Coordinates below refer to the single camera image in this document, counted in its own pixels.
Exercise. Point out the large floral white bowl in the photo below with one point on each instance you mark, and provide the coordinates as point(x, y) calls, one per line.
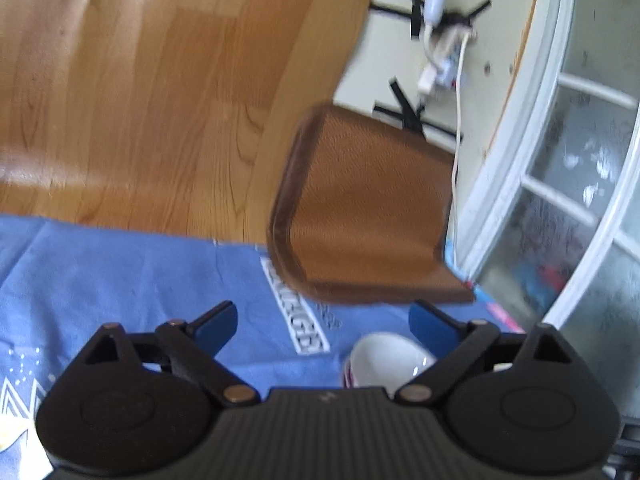
point(385, 360)

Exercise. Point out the white glass-pane door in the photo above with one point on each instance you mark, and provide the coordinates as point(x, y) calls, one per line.
point(505, 175)

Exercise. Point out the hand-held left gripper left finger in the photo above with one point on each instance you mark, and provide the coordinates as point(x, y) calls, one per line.
point(220, 325)

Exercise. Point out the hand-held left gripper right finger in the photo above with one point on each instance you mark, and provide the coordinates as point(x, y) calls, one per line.
point(430, 325)

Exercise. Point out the black tape strips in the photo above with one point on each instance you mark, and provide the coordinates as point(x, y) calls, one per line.
point(416, 20)
point(406, 110)

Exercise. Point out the blue printed cloth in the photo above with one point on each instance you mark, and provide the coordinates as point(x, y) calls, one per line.
point(150, 270)

